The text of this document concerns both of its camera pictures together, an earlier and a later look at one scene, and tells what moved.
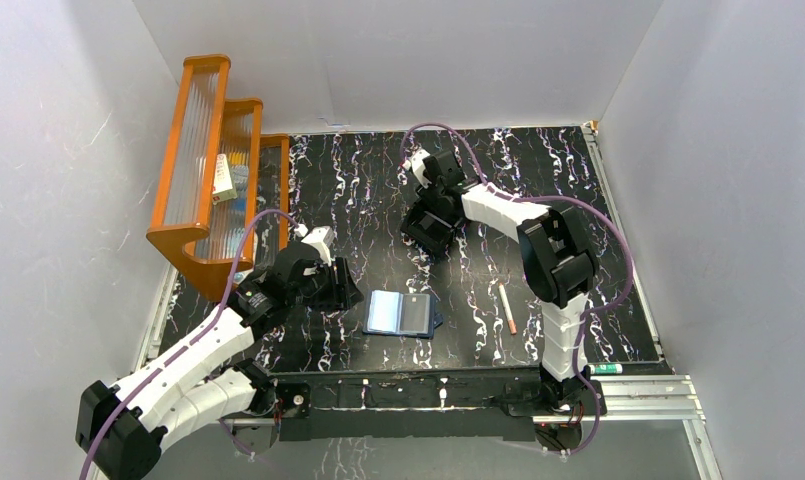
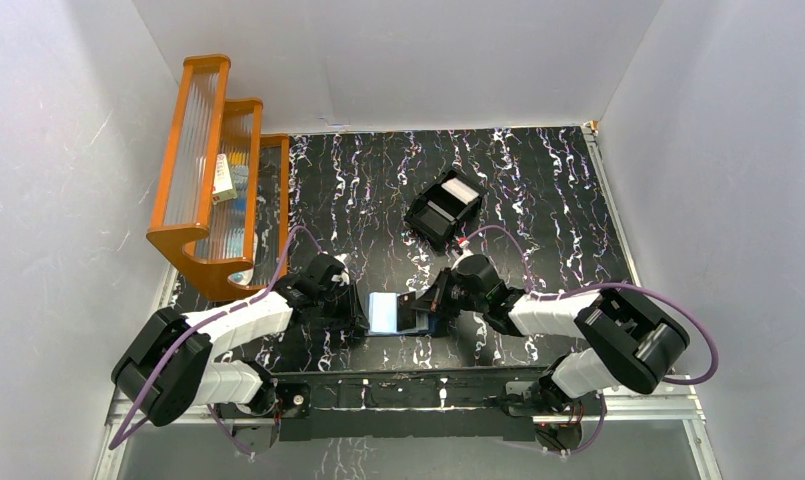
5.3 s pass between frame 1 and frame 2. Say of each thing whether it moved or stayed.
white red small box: stayed
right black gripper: moved
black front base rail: stayed
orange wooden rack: stayed
